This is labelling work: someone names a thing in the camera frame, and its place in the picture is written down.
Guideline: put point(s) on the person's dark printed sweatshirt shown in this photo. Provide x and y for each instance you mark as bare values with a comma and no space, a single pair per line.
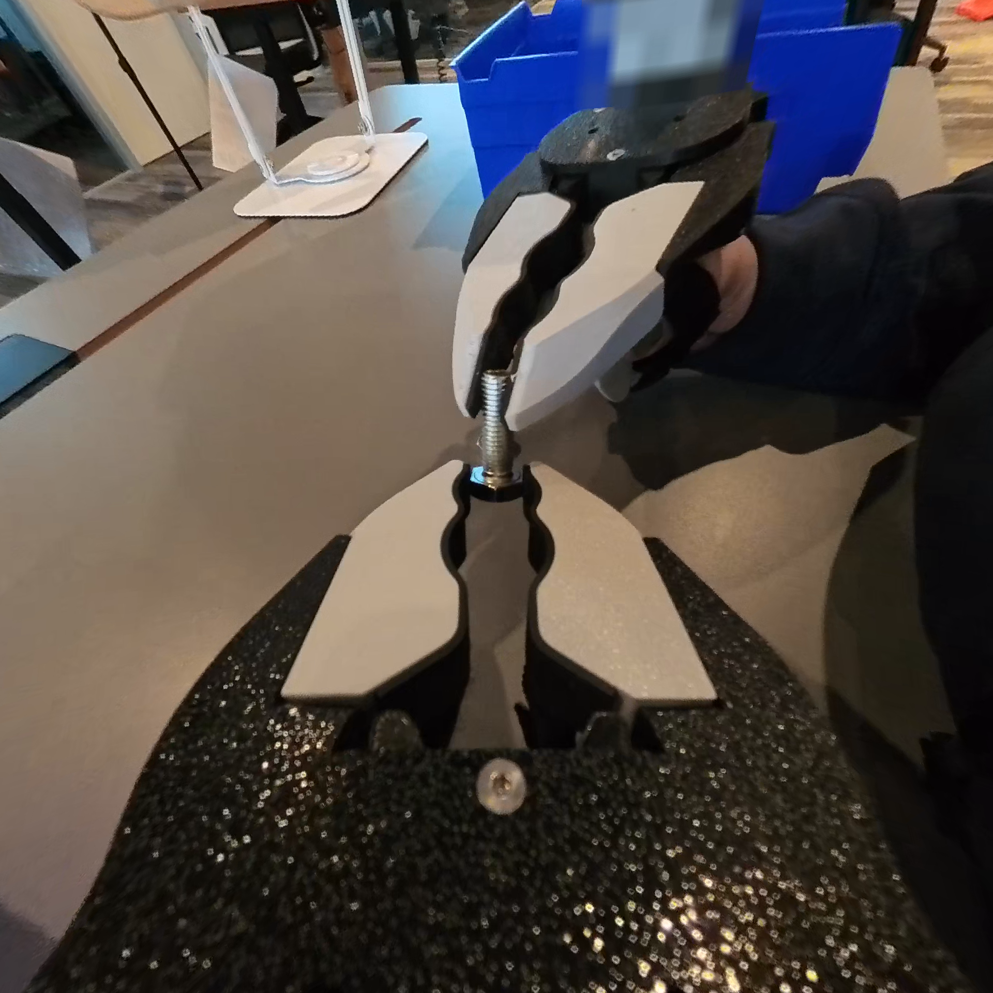
954,620

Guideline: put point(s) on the person's right hand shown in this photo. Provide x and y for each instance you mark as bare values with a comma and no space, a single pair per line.
733,283

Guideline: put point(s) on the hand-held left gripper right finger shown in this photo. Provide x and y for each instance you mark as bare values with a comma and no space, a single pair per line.
613,613

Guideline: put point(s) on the blue plastic bin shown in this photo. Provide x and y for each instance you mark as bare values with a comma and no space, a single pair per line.
504,116

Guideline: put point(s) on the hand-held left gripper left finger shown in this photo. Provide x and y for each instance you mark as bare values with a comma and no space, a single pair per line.
372,605

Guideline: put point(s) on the clear acrylic stand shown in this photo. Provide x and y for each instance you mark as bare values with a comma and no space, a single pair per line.
358,101

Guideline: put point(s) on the silver threaded bolt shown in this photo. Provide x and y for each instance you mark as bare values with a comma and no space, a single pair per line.
494,423

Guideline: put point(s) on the white rectangular base mat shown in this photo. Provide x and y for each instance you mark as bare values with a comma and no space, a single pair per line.
333,182

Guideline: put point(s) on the black hex nut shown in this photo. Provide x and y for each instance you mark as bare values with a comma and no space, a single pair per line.
496,485

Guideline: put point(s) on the white panel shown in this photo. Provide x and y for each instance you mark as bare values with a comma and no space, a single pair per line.
39,209

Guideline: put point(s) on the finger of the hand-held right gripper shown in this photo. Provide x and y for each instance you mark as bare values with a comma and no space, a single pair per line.
613,295
496,264

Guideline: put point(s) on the thin black stand pole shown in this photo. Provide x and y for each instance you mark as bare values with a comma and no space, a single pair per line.
147,101

